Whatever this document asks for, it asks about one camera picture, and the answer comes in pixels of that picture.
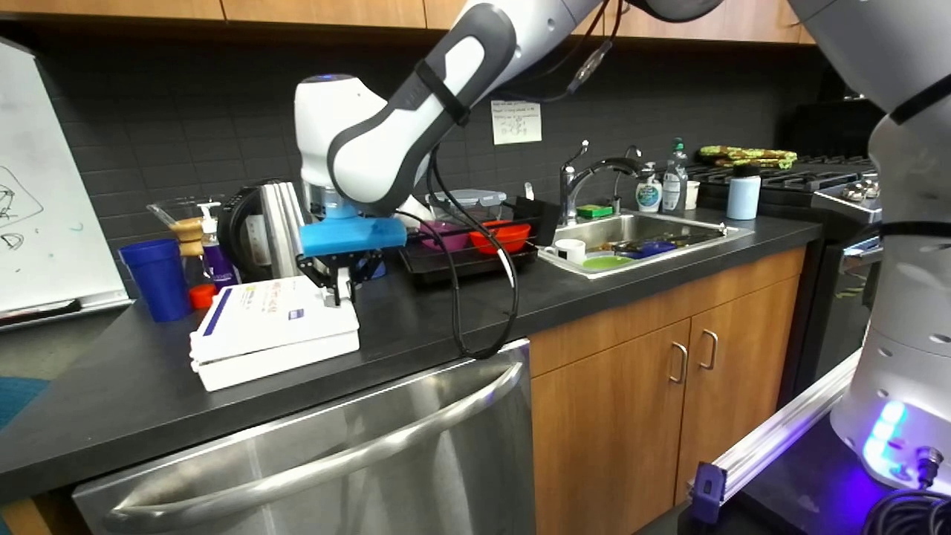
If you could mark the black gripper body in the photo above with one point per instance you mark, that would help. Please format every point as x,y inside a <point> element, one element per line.
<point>339,275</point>

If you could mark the white first aid box lid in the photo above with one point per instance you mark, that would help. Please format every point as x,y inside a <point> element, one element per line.
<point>274,314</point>

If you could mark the white first aid box base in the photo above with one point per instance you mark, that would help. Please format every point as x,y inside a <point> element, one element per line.
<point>274,361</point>

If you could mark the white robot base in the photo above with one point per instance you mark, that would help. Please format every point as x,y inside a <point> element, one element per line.
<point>899,405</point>

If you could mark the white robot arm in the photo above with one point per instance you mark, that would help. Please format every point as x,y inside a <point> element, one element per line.
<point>366,152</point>

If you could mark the black dish rack tray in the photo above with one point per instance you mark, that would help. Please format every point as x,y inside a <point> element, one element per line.
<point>430,268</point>

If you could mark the purple bowl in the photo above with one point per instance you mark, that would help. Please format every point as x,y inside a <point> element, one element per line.
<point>445,237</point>

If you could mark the stainless steel electric kettle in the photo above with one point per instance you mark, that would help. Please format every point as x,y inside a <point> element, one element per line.
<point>259,231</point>

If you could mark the red bowl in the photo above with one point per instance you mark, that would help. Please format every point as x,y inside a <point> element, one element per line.
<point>500,237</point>

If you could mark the purple soap bottle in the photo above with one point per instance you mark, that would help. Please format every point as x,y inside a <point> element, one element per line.
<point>211,254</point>

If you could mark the glass jar with cork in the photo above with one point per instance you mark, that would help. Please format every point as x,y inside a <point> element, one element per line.
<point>183,219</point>

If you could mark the white mug in sink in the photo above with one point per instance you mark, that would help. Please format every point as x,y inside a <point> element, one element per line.
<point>571,250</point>

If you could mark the stainless steel dishwasher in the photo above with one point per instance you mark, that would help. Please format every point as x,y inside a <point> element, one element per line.
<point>436,452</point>

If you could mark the chrome faucet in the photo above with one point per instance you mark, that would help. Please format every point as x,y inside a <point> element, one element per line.
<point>571,179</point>

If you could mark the blue plastic cup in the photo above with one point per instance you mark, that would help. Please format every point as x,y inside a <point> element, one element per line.
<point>159,275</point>

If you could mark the green sponge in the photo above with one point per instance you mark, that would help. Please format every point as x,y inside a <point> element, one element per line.
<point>596,213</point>

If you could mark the green bowl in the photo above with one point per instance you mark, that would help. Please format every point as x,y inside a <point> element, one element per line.
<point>605,262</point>

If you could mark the stainless steel sink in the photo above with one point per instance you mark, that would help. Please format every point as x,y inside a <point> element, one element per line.
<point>647,240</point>

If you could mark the hand soap pump bottle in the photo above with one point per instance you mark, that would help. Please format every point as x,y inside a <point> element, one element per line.
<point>648,192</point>

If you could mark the wooden base cabinet doors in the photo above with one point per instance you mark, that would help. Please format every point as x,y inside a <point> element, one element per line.
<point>629,402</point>

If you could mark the green capped dish soap bottle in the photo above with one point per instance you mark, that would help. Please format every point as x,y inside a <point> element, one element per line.
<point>673,176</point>

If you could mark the whiteboard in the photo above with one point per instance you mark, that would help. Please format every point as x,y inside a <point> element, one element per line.
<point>54,256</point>

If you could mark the blue floor mat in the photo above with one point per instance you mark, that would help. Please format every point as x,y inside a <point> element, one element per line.
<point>17,393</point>

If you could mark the light blue canister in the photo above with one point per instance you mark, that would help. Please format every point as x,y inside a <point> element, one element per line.
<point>743,195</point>

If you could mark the wooden upper cabinets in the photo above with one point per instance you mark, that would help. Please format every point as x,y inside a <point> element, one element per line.
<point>749,21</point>

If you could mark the black gas stove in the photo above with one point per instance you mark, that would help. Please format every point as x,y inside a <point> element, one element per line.
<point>840,277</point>

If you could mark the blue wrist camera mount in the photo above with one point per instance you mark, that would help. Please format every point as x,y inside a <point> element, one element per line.
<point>338,237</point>

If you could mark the white paper wall notice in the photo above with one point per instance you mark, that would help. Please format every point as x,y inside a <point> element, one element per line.
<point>514,124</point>

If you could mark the aluminium rail with blue cap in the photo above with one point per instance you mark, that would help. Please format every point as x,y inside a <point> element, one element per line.
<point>720,479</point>

